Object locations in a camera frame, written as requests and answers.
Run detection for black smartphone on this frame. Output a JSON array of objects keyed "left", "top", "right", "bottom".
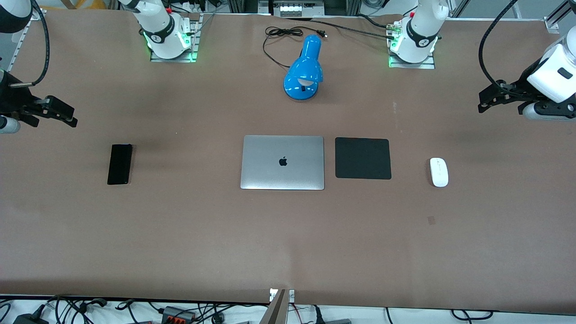
[{"left": 107, "top": 144, "right": 134, "bottom": 186}]

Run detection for white computer mouse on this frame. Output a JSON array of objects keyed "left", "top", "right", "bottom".
[{"left": 429, "top": 157, "right": 450, "bottom": 188}]

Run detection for black mouse pad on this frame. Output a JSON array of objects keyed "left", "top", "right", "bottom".
[{"left": 335, "top": 137, "right": 392, "bottom": 180}]

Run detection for blue desk lamp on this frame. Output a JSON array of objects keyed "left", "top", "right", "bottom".
[{"left": 283, "top": 34, "right": 324, "bottom": 101}]

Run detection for black power adapter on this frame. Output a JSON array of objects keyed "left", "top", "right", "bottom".
[{"left": 12, "top": 310, "right": 48, "bottom": 324}]

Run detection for white power strip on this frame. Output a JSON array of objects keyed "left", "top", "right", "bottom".
[{"left": 273, "top": 0, "right": 324, "bottom": 18}]

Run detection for silver closed laptop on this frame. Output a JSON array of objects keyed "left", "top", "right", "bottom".
[{"left": 240, "top": 135, "right": 325, "bottom": 191}]

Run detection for grey orange connector box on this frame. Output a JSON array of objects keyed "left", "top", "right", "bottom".
[{"left": 161, "top": 306, "right": 197, "bottom": 324}]

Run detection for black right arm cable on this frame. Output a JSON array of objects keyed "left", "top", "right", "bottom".
[{"left": 8, "top": 0, "right": 50, "bottom": 87}]

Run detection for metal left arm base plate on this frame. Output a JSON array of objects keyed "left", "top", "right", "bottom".
[{"left": 388, "top": 20, "right": 437, "bottom": 70}]

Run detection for aluminium frame profile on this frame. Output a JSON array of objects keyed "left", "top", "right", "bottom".
[{"left": 544, "top": 0, "right": 576, "bottom": 35}]

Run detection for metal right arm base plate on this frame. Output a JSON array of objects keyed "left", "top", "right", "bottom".
[{"left": 149, "top": 13, "right": 200, "bottom": 63}]

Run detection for black cable to arm base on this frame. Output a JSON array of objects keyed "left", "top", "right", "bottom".
[{"left": 286, "top": 15, "right": 399, "bottom": 41}]

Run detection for black tangled floor cables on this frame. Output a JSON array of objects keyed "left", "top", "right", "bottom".
[{"left": 47, "top": 295, "right": 135, "bottom": 324}]

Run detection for black lamp power cable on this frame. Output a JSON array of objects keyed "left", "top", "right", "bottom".
[{"left": 262, "top": 26, "right": 328, "bottom": 69}]

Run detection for black looped floor cable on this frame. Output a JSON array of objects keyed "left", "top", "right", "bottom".
[{"left": 450, "top": 309, "right": 494, "bottom": 321}]

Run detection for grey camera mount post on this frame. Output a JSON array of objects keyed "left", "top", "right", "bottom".
[{"left": 258, "top": 289, "right": 296, "bottom": 324}]

